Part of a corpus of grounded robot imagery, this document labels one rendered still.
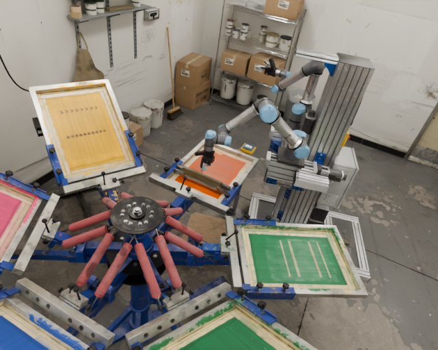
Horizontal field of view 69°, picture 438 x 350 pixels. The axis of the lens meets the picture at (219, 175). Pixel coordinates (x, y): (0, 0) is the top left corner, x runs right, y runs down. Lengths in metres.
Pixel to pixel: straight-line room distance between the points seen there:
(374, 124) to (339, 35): 1.58
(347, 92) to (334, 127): 0.30
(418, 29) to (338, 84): 3.15
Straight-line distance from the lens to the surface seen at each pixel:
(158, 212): 1.90
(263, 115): 2.24
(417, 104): 5.90
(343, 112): 2.69
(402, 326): 3.68
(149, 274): 1.80
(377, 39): 5.64
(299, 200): 3.15
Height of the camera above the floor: 2.66
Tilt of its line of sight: 38 degrees down
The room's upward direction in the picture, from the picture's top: 10 degrees clockwise
